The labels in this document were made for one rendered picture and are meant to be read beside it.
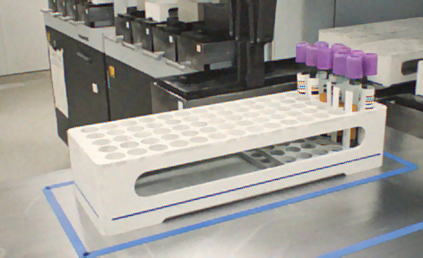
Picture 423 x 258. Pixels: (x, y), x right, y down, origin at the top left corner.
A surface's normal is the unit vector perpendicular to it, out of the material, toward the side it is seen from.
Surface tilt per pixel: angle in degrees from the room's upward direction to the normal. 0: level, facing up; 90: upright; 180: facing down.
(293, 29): 90
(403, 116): 90
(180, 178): 0
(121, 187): 90
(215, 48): 90
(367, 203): 0
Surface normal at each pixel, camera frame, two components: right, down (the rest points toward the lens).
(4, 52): 0.49, 0.27
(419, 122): -0.87, 0.18
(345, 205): -0.02, -0.95
